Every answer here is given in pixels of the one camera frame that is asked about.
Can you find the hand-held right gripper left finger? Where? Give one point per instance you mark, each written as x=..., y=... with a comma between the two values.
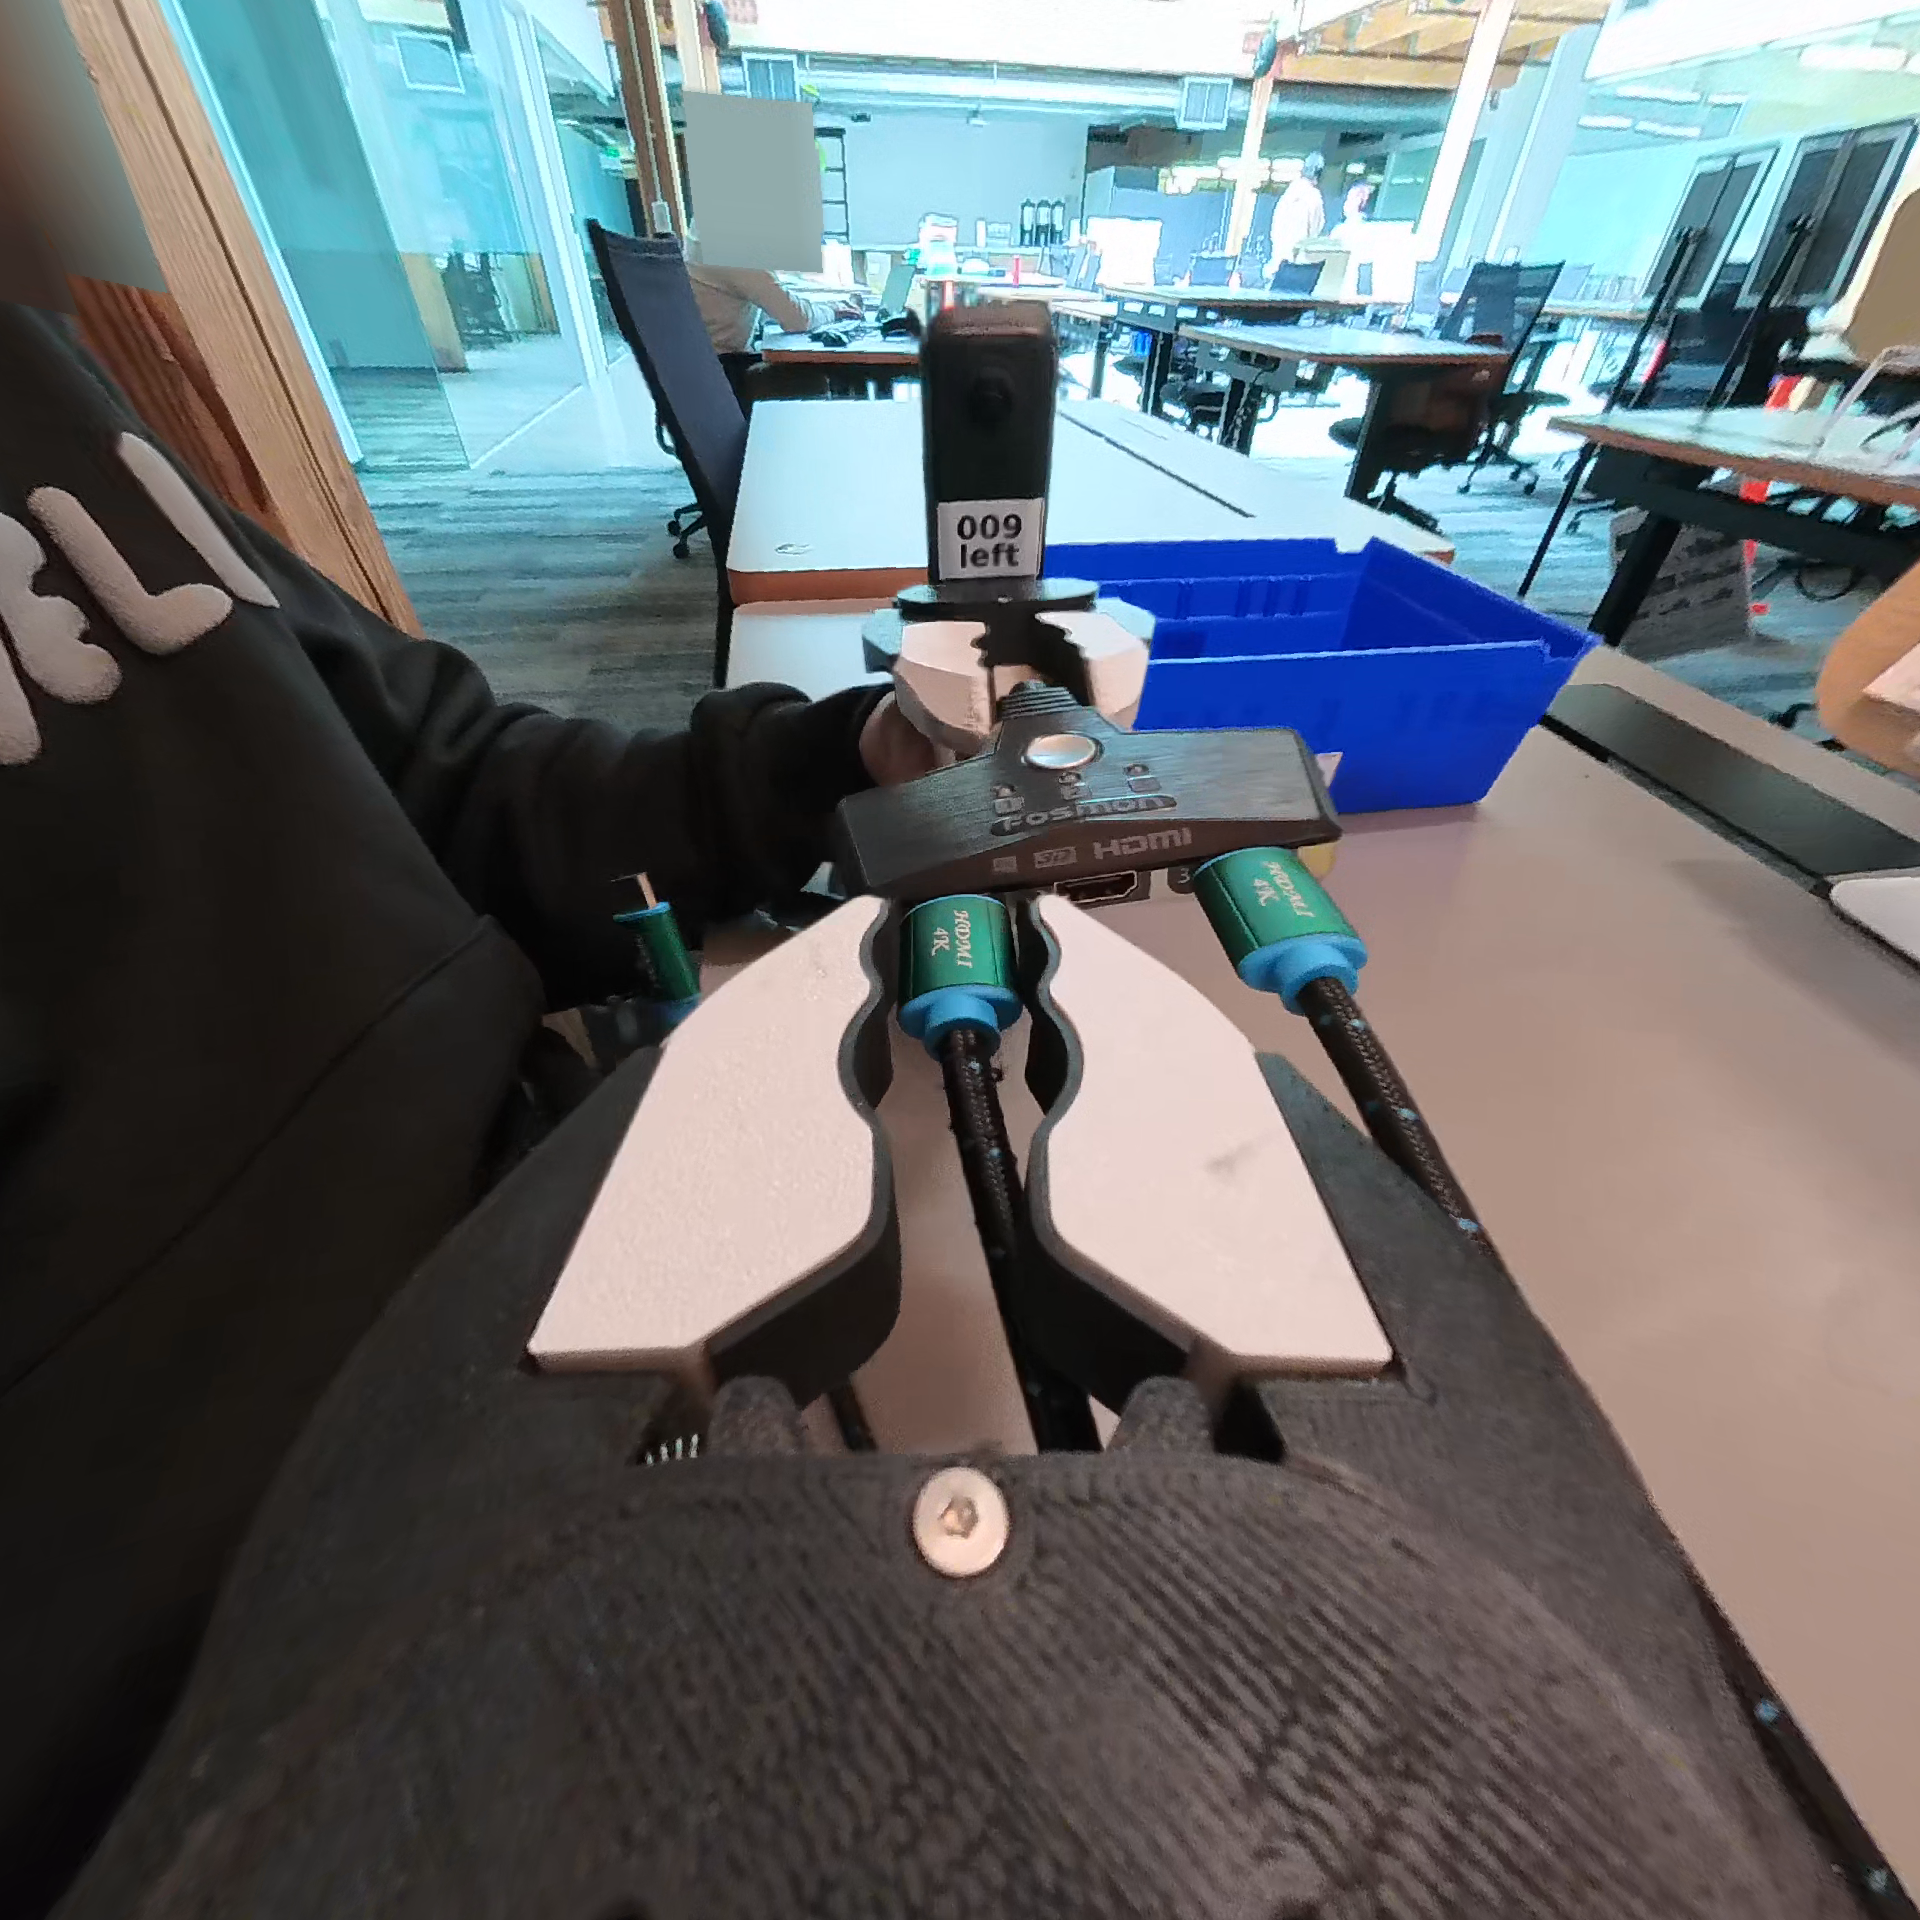
x=719, y=1170

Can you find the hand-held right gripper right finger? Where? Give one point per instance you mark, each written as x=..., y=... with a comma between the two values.
x=1198, y=1187

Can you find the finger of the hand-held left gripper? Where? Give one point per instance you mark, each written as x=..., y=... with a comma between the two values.
x=938, y=683
x=1116, y=662

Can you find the black hdmi switch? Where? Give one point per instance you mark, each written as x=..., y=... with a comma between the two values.
x=959, y=811

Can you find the person's left forearm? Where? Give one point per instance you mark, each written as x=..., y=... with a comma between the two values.
x=603, y=811

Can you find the white desk orange edge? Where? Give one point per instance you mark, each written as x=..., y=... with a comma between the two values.
x=843, y=496

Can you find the grey desk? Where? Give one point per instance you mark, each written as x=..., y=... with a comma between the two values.
x=1576, y=1051

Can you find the person's left hand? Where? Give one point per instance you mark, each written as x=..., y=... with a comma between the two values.
x=883, y=742

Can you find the wooden table black legs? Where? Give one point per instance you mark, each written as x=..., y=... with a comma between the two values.
x=1351, y=344
x=843, y=349
x=1723, y=439

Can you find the blue storage bin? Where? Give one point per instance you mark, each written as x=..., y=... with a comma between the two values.
x=1425, y=689

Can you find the black office chair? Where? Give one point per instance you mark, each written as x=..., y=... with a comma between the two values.
x=1502, y=322
x=661, y=358

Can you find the person's torso black hoodie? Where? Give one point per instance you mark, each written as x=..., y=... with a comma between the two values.
x=224, y=976

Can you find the cardboard box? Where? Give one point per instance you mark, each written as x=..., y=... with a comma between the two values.
x=1688, y=593

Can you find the clear acrylic stand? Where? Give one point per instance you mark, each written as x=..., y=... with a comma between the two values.
x=1858, y=404

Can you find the wooden door frame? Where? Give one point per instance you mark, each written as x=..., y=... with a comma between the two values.
x=224, y=300

